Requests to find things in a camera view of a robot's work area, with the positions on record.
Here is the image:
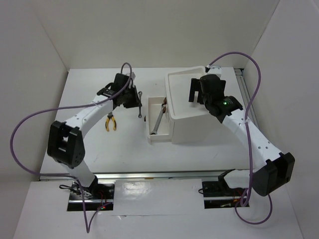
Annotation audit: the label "small silver wrench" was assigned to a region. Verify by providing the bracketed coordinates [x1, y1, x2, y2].
[138, 91, 143, 118]

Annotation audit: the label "yellow handled pliers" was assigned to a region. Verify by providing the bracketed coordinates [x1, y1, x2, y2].
[104, 112, 117, 132]

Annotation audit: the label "large silver ratchet wrench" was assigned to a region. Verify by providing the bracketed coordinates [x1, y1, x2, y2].
[150, 104, 165, 135]

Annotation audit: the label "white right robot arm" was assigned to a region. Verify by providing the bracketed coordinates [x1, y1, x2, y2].
[189, 66, 295, 196]

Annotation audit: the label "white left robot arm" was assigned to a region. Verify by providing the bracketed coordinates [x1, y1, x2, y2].
[47, 73, 142, 199]

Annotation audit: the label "white drawer cabinet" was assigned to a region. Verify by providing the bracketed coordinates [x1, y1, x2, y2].
[165, 66, 219, 144]

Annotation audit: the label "aluminium side rail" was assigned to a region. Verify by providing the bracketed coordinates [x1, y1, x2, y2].
[234, 68, 247, 87]

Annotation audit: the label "aluminium front rail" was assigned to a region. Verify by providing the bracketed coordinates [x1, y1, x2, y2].
[39, 169, 229, 183]

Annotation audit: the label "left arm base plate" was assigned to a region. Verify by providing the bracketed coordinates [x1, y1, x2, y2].
[59, 182, 115, 212]

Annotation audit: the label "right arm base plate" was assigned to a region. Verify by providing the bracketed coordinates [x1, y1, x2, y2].
[198, 181, 244, 209]

